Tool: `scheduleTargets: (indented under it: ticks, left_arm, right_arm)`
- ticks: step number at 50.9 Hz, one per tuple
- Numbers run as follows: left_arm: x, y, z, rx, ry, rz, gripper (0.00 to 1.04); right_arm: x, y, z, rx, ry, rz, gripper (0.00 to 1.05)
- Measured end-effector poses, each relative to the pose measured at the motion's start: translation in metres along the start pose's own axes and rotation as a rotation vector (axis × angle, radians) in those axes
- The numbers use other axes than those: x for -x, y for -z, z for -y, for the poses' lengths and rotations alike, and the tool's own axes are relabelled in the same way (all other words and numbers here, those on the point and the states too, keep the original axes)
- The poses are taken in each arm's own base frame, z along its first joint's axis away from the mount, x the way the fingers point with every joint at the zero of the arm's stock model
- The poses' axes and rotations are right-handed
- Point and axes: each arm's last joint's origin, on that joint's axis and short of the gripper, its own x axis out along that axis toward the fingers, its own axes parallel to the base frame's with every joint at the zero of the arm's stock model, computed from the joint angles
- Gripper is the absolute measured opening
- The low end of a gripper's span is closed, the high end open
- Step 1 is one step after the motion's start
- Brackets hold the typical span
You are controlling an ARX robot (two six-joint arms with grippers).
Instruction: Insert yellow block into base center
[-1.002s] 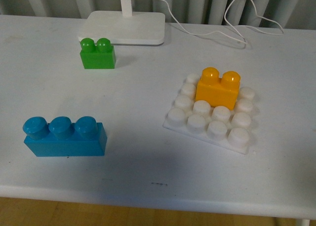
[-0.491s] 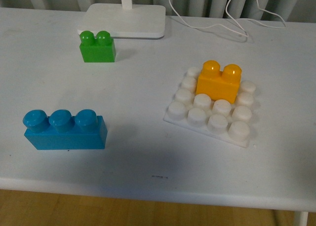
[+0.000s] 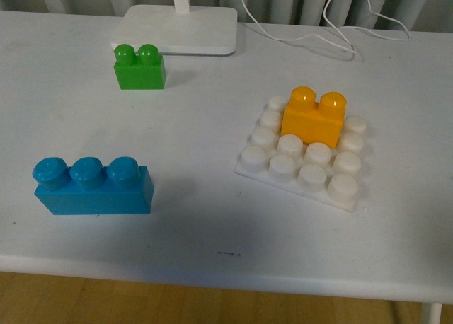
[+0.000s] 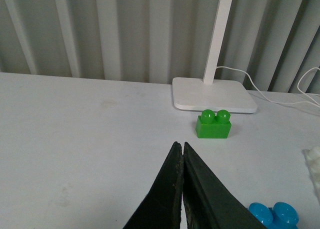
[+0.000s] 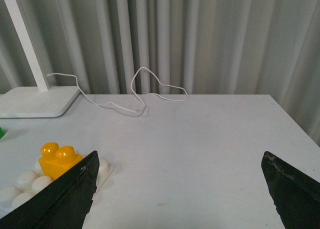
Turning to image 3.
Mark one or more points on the yellow two-stud toy block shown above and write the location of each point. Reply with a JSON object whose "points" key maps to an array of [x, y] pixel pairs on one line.
{"points": [[314, 121]]}

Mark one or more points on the green two-stud toy block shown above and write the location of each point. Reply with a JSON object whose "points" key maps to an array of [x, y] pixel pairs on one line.
{"points": [[139, 70]]}

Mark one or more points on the blue three-stud toy block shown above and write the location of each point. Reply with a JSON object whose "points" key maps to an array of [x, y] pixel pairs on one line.
{"points": [[90, 188]]}

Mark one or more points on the white desk lamp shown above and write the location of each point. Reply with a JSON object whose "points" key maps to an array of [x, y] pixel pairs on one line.
{"points": [[179, 29]]}

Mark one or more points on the white table leg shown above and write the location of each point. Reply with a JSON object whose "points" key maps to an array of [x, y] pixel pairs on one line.
{"points": [[431, 313]]}

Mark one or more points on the white studded base plate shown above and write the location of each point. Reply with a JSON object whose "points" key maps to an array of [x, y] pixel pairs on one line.
{"points": [[314, 171]]}

